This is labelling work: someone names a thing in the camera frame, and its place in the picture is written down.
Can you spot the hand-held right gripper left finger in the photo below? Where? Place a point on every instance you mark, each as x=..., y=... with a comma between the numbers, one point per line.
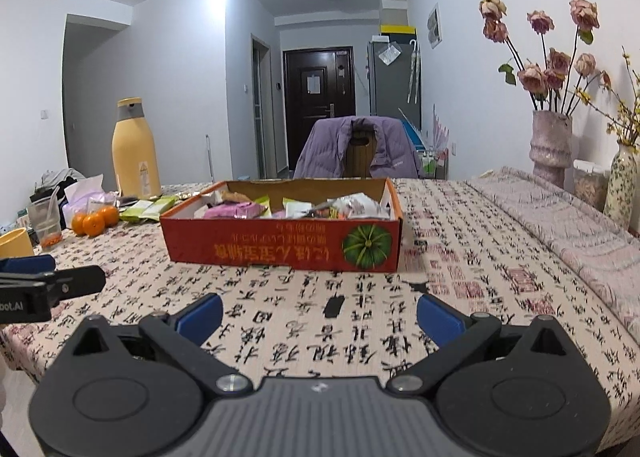
x=202, y=317

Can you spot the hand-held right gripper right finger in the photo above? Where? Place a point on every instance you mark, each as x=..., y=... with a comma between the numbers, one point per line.
x=437, y=318

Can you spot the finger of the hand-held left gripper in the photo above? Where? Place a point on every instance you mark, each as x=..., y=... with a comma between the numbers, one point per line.
x=80, y=281
x=27, y=264

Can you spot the orange cardboard box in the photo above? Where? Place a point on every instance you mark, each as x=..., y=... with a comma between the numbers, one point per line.
x=280, y=247

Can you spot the yellow cup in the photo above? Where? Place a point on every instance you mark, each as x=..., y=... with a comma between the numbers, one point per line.
x=15, y=243

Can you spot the clear plastic cup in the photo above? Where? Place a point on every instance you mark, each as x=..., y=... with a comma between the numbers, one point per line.
x=45, y=222

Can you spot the orange mandarin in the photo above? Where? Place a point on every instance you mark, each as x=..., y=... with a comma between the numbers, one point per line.
x=110, y=215
x=94, y=225
x=79, y=223

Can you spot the calligraphy print tablecloth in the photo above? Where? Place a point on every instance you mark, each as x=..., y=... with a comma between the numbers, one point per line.
x=350, y=307

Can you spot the lilac tissue pack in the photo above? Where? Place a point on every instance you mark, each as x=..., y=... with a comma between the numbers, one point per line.
x=82, y=192

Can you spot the pile of bags and clothes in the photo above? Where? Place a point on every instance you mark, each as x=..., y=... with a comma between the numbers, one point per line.
x=60, y=179

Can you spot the pink snack packet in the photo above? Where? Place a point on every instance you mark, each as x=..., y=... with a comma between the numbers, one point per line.
x=235, y=211

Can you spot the pile of white snack packets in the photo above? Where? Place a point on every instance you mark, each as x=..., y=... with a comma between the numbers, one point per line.
x=362, y=204

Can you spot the yellow bottle with grey cap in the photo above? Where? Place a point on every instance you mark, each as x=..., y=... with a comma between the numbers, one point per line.
x=135, y=152

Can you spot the pink patterned cloth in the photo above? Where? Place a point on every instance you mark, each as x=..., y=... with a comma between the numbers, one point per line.
x=550, y=227

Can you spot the small storage rack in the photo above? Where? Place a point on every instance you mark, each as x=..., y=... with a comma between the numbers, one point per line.
x=435, y=162

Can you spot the white broom stick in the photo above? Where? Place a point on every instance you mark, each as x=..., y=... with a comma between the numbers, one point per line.
x=209, y=157

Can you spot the wooden chair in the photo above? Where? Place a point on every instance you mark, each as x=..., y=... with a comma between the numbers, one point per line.
x=361, y=157

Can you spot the purple padded jacket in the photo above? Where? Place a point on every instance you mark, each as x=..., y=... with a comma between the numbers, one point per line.
x=325, y=152

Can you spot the clear storage jar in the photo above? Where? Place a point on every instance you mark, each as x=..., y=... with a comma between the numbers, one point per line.
x=590, y=187

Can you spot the pink ceramic vase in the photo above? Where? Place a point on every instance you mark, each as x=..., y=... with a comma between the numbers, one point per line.
x=550, y=142

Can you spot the floral patterned vase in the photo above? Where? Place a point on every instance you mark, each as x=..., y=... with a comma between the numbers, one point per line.
x=620, y=187

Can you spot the dark brown entrance door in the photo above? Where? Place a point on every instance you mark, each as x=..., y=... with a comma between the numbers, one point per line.
x=305, y=117

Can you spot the grey refrigerator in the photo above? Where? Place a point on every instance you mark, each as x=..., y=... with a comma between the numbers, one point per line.
x=390, y=92

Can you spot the white folded umbrella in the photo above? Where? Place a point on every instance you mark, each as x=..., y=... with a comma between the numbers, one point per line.
x=413, y=72

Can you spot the bunch of dried pink roses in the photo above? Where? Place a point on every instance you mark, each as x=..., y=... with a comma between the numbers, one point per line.
x=532, y=77

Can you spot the clear plastic bag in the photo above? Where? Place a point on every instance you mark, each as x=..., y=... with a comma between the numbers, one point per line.
x=389, y=54

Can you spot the yellow flower branches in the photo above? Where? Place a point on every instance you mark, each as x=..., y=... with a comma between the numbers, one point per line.
x=631, y=127

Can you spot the yellow black box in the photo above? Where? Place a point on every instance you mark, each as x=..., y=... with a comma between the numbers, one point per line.
x=397, y=30

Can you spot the purple flower wall decal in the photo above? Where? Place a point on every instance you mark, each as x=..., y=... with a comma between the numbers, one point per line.
x=440, y=129

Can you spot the white wall picture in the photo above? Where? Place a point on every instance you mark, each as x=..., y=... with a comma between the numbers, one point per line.
x=435, y=26

